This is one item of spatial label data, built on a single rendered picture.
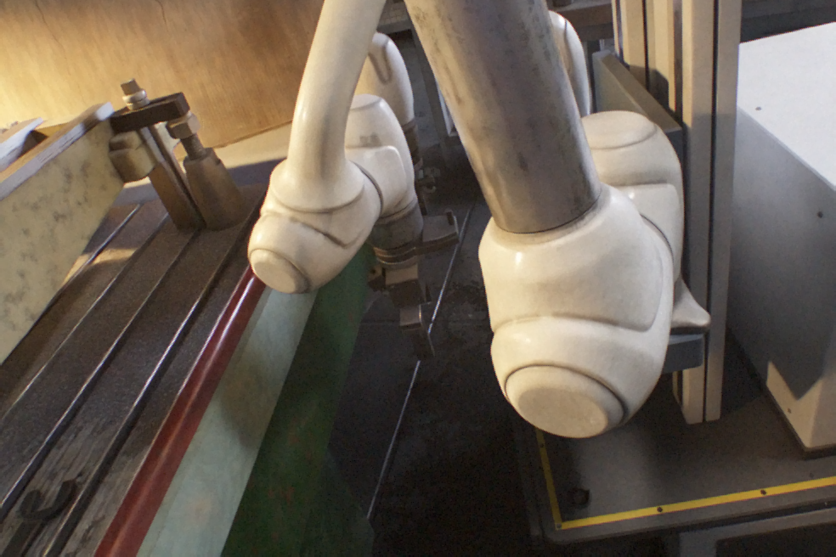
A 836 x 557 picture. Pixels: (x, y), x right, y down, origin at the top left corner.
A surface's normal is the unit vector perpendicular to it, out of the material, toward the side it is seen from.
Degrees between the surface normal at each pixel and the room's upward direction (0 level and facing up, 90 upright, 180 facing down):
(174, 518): 90
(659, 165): 60
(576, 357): 52
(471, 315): 0
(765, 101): 0
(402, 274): 0
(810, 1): 90
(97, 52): 76
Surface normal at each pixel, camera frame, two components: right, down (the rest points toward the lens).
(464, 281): -0.23, -0.81
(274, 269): -0.40, 0.69
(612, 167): -0.25, -0.11
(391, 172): 0.84, 0.02
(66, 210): 0.97, -0.14
